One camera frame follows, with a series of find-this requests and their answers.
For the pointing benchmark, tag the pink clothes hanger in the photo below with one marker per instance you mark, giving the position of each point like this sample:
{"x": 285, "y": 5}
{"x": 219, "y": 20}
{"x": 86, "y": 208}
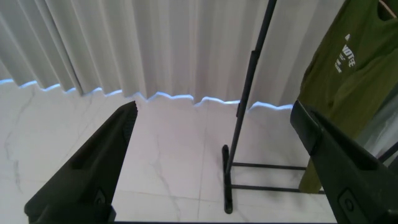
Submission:
{"x": 388, "y": 7}

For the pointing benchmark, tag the black clothes rack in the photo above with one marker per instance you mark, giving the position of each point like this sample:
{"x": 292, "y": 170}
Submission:
{"x": 245, "y": 93}

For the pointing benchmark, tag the pale grey shorts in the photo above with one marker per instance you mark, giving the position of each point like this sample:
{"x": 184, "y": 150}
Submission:
{"x": 382, "y": 130}

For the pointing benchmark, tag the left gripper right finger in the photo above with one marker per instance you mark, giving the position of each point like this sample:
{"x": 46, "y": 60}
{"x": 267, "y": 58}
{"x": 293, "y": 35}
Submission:
{"x": 357, "y": 186}

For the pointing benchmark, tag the green garment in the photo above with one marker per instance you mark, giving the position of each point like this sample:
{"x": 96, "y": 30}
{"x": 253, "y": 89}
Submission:
{"x": 351, "y": 77}

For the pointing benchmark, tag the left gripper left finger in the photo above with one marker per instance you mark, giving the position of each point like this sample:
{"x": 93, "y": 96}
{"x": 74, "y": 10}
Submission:
{"x": 87, "y": 186}

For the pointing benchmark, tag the white curtain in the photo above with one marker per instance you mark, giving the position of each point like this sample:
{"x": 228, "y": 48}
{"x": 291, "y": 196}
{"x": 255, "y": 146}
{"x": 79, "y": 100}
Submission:
{"x": 155, "y": 46}

